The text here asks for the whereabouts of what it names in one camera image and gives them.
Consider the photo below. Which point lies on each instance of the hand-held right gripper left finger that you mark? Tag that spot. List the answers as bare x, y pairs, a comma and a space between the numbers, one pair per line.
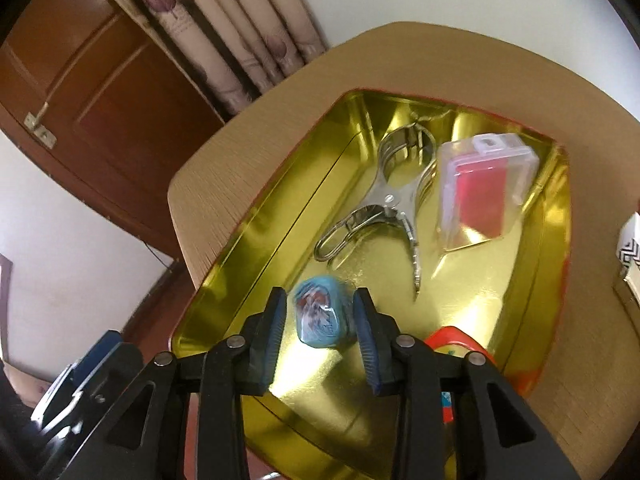
272, 330

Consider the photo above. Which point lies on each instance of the beige flower print curtain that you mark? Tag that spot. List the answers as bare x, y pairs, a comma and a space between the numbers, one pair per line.
225, 20

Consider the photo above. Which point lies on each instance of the red and white plastic item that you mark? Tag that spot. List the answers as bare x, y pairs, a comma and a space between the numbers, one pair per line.
452, 335

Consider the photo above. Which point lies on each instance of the small round blue printed item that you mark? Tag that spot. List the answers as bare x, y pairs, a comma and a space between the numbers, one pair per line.
320, 320

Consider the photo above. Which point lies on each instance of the clear case with red card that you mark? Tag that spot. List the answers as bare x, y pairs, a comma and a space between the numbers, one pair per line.
480, 195

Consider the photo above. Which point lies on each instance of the gold tin with red outside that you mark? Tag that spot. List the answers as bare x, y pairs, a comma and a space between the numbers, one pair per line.
480, 270

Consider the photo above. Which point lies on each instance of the white zigzag patterned box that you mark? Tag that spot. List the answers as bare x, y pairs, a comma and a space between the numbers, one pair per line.
631, 245

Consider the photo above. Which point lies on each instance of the metal door latch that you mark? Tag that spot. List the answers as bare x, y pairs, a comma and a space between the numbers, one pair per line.
39, 125

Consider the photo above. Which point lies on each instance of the brown wooden door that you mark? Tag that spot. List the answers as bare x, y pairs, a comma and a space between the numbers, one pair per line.
100, 85

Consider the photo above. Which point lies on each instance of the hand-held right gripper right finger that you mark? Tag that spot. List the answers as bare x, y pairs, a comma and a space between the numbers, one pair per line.
365, 340

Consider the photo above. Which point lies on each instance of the large stainless steel clip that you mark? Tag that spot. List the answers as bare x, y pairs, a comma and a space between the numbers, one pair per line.
385, 197

